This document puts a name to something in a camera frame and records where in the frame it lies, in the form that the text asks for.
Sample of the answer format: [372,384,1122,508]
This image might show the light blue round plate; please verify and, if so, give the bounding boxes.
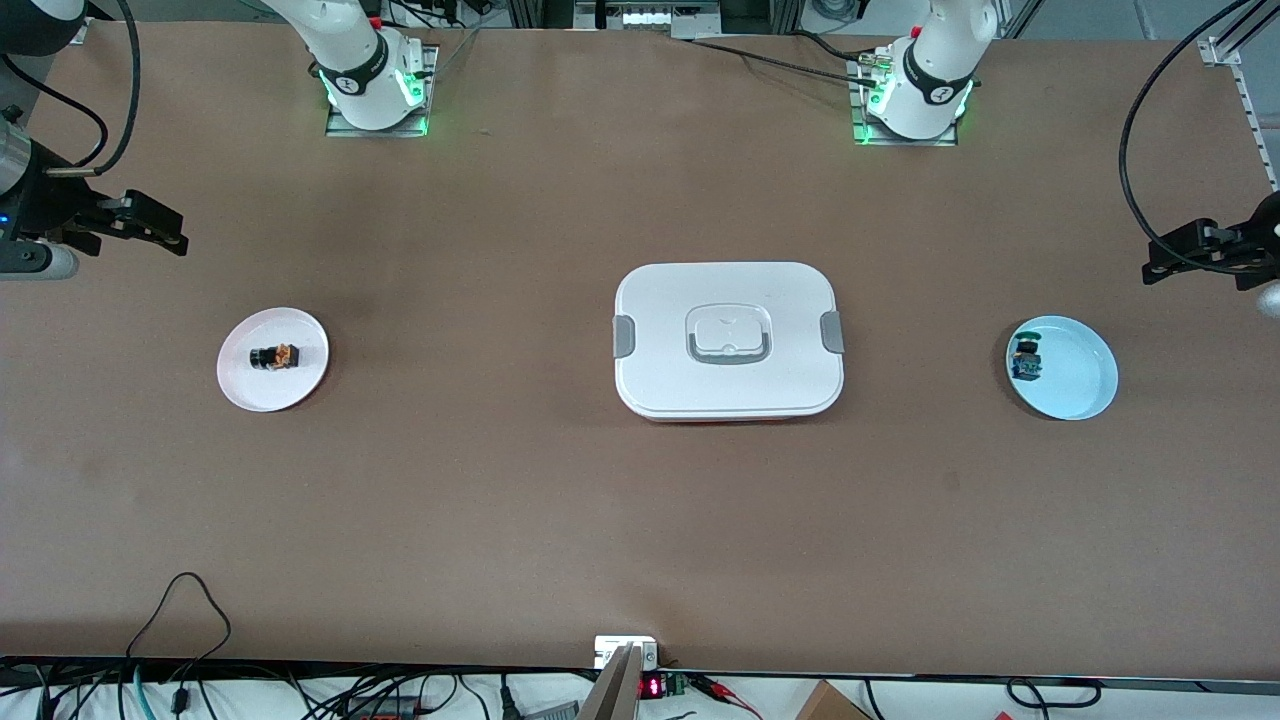
[1005,315,1119,421]

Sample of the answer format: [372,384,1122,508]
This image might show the pink round plate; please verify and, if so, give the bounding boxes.
[216,307,330,413]

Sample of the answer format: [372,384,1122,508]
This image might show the white lidded lunch box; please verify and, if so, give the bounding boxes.
[612,262,846,423]

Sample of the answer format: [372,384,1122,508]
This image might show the brown cardboard box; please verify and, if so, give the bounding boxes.
[795,680,873,720]

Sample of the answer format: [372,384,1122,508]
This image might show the small white box device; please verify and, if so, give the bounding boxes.
[594,636,659,669]

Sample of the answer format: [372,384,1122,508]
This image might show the red clip test leads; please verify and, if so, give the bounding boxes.
[688,674,763,720]

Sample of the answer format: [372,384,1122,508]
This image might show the grey angled metal bar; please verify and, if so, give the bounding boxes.
[578,645,642,720]

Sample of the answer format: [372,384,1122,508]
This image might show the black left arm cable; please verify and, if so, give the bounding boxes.
[1117,0,1280,275]

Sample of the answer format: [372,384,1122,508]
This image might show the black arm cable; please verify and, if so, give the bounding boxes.
[1117,0,1280,275]
[0,0,142,179]

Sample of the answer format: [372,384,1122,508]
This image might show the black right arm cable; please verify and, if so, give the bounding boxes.
[0,0,142,179]

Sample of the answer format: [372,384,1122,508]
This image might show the perforated aluminium rail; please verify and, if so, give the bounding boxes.
[1198,0,1280,193]

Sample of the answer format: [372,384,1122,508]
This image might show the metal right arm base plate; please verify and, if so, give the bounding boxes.
[325,45,439,138]

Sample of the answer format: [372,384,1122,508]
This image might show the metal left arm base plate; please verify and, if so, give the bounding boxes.
[850,55,959,148]

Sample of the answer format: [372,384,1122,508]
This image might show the thin black looped cable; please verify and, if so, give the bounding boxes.
[125,572,233,661]

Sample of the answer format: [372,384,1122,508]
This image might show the black coiled cable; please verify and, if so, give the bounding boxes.
[1005,677,1103,710]

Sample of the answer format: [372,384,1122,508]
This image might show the black cable to base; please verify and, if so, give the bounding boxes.
[688,32,883,89]

